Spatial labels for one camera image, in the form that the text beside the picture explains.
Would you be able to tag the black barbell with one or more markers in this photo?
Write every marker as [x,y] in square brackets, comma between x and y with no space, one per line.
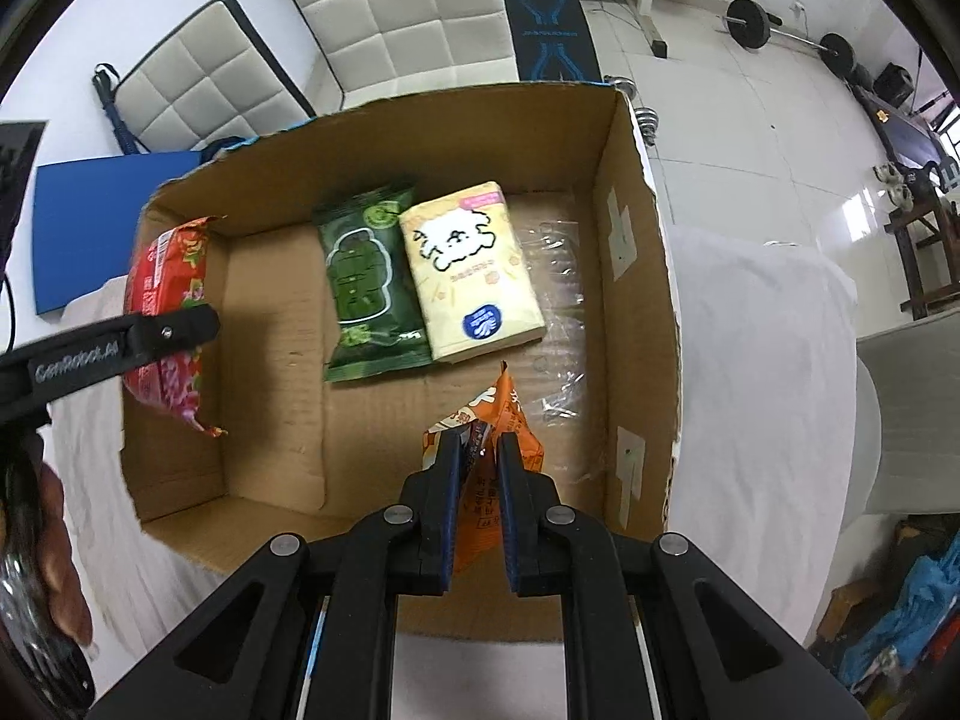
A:
[746,19]

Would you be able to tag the small brown carton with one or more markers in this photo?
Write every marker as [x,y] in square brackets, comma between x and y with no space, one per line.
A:
[844,611]

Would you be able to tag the white padded chair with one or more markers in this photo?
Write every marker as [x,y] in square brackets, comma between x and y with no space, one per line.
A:
[202,75]
[405,15]

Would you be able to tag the small dumbbell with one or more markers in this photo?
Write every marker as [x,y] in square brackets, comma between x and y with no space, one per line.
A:
[646,120]

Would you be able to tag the white bed sheet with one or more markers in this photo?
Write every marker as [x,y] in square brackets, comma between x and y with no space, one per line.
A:
[750,390]

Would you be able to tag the pair of shoes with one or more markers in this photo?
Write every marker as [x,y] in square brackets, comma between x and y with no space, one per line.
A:
[892,184]

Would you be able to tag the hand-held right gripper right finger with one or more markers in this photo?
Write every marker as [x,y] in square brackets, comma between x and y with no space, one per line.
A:
[510,510]

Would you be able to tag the person's left hand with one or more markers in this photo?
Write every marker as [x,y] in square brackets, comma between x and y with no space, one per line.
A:
[67,562]

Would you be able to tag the wooden stand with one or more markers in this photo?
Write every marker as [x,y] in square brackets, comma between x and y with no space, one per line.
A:
[911,255]

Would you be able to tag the black blue weight bench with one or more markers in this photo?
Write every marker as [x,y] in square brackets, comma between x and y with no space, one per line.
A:
[551,22]

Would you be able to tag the blue mat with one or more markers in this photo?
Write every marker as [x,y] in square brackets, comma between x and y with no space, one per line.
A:
[90,225]

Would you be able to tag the yellow tissue pack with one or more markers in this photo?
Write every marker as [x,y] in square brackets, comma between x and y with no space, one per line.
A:
[465,277]

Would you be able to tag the black exercise machine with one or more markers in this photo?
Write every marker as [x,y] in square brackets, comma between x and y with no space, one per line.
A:
[900,120]

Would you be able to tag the orange snack packet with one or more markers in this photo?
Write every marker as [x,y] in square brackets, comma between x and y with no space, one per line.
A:
[517,420]

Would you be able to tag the blue plastic bag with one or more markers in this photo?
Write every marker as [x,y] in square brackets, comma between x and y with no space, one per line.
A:
[907,615]

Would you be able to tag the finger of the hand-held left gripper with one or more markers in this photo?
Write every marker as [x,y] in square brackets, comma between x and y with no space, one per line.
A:
[112,351]

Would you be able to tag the cardboard box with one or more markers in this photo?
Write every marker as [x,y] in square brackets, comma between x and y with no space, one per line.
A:
[277,390]

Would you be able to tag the green wet wipes packet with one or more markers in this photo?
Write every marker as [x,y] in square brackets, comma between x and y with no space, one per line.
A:
[364,277]

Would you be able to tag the red snack packet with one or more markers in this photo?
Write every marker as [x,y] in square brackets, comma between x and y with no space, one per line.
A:
[161,262]

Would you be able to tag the clear plastic wrap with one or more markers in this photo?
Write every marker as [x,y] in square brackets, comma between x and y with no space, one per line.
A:
[559,300]

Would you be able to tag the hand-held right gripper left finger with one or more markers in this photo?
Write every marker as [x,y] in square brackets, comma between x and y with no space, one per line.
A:
[450,499]

